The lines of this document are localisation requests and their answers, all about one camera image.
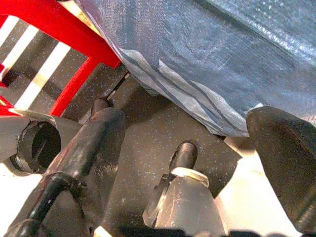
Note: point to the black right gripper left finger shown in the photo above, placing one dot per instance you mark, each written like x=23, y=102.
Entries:
x=98, y=148

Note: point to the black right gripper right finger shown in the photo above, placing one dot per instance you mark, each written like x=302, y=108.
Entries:
x=286, y=153

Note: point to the thin black white rod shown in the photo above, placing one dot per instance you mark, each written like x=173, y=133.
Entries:
x=118, y=85

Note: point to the silver robot leg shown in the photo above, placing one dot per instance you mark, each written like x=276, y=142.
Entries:
x=187, y=205
x=10, y=133

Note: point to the blue striped tarp cover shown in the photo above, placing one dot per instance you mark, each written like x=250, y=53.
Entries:
x=197, y=61

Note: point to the red plastic stool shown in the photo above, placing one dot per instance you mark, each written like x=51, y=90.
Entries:
x=49, y=17

